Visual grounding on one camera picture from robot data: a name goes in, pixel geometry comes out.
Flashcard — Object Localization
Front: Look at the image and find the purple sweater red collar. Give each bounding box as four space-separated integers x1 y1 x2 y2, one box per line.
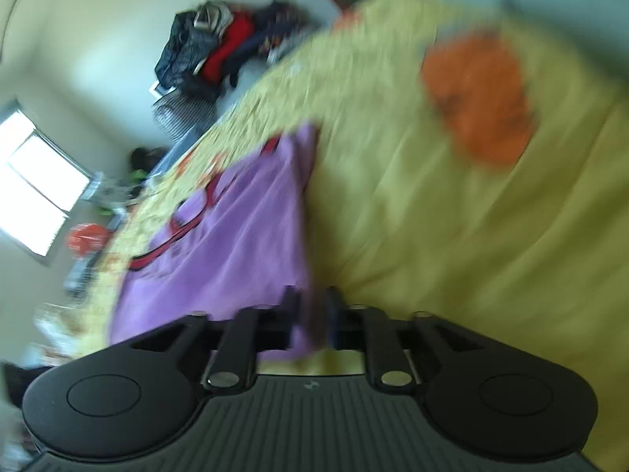
109 124 318 360

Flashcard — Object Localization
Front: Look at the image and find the orange plastic bag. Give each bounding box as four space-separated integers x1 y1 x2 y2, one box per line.
66 223 112 258

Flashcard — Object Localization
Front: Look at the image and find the black backpack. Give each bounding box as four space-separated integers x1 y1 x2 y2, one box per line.
128 147 168 182

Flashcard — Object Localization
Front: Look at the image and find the window with frame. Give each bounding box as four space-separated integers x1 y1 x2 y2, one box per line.
1 101 93 261

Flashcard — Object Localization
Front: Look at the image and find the yellow floral bedspread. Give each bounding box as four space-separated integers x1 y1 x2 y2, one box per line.
77 0 628 471

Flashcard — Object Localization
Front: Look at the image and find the pile of clothes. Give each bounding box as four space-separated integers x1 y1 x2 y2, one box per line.
154 0 320 95

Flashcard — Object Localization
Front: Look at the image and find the checkered houndstooth bag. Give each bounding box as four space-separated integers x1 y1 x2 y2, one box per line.
153 90 217 143

